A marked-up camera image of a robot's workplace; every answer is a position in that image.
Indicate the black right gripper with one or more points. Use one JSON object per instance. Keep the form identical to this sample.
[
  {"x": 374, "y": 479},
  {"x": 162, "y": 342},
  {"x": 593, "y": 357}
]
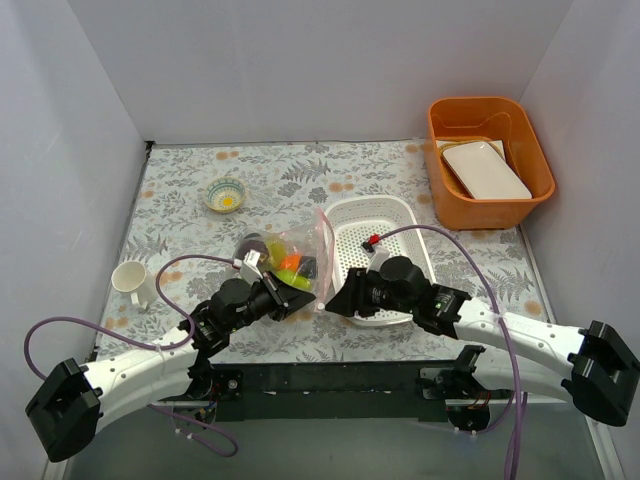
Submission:
[{"x": 361, "y": 290}]

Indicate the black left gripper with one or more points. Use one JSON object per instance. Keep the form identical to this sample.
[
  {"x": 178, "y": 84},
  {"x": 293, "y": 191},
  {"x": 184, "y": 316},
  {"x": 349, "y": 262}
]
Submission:
[{"x": 273, "y": 291}]

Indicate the dark purple plum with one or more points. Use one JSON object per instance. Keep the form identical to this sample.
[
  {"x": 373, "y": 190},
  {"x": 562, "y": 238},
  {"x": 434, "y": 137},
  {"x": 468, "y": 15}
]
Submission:
[{"x": 307, "y": 267}]

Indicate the green pear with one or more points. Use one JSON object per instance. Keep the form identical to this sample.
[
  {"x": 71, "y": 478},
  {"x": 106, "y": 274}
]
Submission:
[{"x": 294, "y": 279}]

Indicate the dark red apple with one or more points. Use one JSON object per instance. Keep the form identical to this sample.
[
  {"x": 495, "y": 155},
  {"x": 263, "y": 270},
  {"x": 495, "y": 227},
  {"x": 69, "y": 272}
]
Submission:
[{"x": 252, "y": 242}]

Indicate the clear zip top bag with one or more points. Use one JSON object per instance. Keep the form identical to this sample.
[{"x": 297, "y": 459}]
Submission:
[{"x": 316, "y": 239}]

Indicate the yellow banana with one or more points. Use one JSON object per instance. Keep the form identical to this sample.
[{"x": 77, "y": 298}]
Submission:
[{"x": 277, "y": 251}]

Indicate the orange fruit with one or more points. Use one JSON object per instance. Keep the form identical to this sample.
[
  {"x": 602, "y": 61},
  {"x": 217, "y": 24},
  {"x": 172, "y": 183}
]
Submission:
[{"x": 290, "y": 262}]

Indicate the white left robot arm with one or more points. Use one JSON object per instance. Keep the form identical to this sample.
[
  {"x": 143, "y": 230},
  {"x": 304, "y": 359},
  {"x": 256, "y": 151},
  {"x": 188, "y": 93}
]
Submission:
[{"x": 75, "y": 402}]

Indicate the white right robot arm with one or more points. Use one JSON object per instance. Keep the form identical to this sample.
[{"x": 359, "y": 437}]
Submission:
[{"x": 592, "y": 367}]

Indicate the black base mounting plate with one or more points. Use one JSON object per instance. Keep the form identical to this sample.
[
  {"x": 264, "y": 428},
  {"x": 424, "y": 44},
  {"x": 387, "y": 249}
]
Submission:
[{"x": 357, "y": 390}]

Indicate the floral patterned table mat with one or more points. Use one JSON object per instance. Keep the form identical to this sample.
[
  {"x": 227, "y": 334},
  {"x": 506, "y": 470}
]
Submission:
[{"x": 177, "y": 236}]

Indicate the white paper cup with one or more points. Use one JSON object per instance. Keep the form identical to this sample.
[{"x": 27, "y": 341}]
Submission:
[{"x": 133, "y": 280}]

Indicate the patterned small bowl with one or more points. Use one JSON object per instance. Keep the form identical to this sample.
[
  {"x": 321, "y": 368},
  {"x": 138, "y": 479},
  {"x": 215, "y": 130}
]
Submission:
[{"x": 225, "y": 194}]

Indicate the white rectangular plate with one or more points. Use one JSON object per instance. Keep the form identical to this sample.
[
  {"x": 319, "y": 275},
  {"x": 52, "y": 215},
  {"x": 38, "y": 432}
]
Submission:
[{"x": 480, "y": 166}]

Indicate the orange plastic tub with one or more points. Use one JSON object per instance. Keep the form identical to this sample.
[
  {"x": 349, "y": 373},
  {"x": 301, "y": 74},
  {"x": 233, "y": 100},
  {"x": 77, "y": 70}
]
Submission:
[{"x": 463, "y": 119}]

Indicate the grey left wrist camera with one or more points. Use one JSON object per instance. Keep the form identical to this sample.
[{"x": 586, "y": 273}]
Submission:
[{"x": 250, "y": 267}]

